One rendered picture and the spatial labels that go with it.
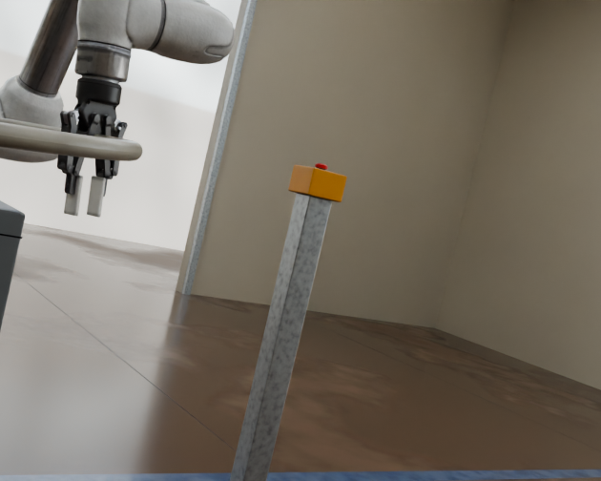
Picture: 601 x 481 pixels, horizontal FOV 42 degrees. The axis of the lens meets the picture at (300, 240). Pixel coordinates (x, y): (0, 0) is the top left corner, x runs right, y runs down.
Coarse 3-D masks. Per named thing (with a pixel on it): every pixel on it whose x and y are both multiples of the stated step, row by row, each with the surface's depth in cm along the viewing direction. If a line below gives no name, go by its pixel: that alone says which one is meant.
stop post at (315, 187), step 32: (320, 192) 222; (320, 224) 227; (288, 256) 228; (288, 288) 225; (288, 320) 226; (288, 352) 228; (256, 384) 230; (288, 384) 230; (256, 416) 227; (256, 448) 228; (256, 480) 229
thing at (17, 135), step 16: (0, 128) 94; (16, 128) 95; (32, 128) 97; (48, 128) 136; (0, 144) 95; (16, 144) 95; (32, 144) 96; (48, 144) 97; (64, 144) 99; (80, 144) 101; (96, 144) 103; (112, 144) 106; (128, 144) 111; (128, 160) 113
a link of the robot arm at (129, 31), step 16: (80, 0) 129; (96, 0) 128; (112, 0) 128; (128, 0) 129; (144, 0) 131; (160, 0) 134; (80, 16) 129; (96, 16) 128; (112, 16) 128; (128, 16) 129; (144, 16) 131; (160, 16) 133; (80, 32) 130; (96, 32) 129; (112, 32) 129; (128, 32) 130; (144, 32) 132; (160, 32) 134; (128, 48) 132; (144, 48) 136
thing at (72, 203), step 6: (78, 180) 132; (78, 186) 132; (78, 192) 132; (66, 198) 134; (72, 198) 133; (78, 198) 132; (66, 204) 134; (72, 204) 133; (78, 204) 133; (66, 210) 134; (72, 210) 133; (78, 210) 133
